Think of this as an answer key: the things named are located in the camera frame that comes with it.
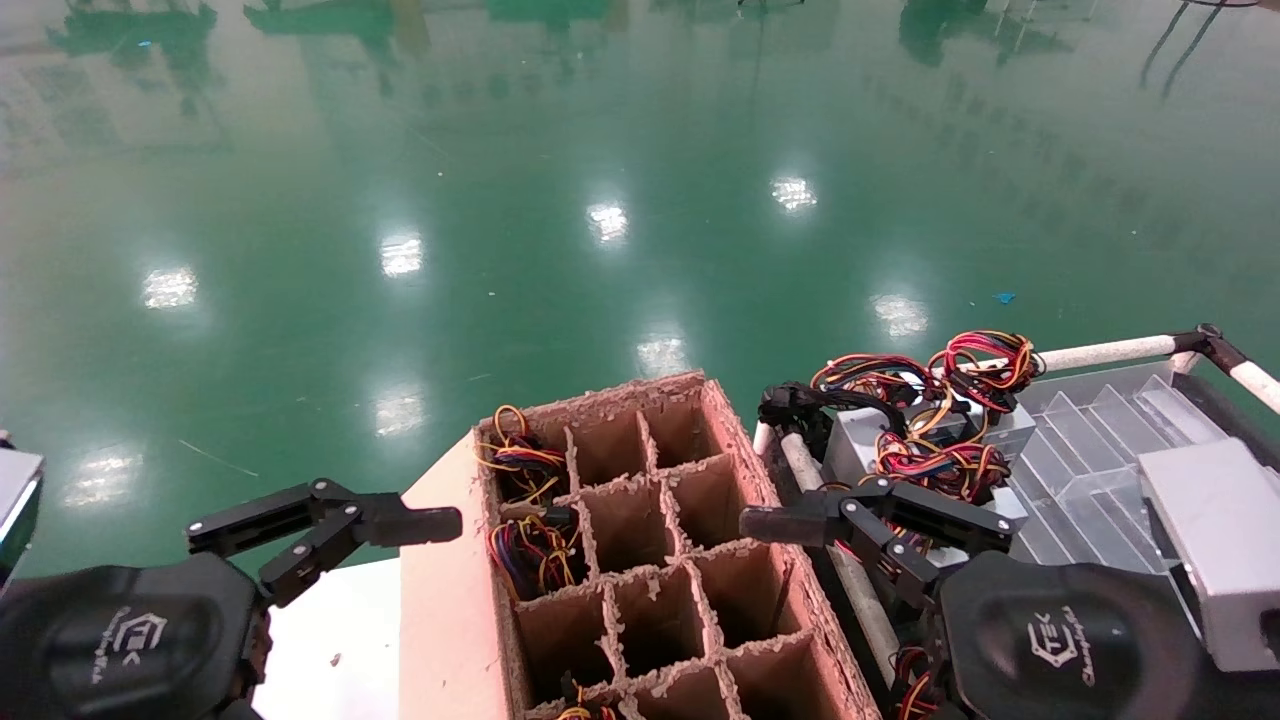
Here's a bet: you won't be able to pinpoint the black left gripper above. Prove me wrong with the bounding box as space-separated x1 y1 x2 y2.
0 478 464 720

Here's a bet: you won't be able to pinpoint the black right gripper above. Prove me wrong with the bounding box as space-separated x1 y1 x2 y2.
740 476 1208 720

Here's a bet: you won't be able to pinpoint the power supply with black harness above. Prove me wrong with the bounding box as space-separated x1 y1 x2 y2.
757 352 943 491

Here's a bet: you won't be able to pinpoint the clear acrylic divider tray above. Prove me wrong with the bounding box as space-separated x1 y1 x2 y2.
1003 360 1233 603

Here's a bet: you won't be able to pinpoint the brown cardboard divider box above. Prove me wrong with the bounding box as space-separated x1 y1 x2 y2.
398 372 881 720

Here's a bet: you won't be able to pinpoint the white pipe cart frame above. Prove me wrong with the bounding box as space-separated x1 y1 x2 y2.
752 322 1280 701

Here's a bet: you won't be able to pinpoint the wire bundles in box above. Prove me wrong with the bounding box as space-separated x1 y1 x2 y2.
476 404 569 505

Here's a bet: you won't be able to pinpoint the boxed power supply purple wires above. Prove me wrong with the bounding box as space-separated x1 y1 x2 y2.
487 508 581 603

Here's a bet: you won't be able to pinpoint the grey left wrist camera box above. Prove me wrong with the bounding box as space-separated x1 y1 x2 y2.
0 432 46 586

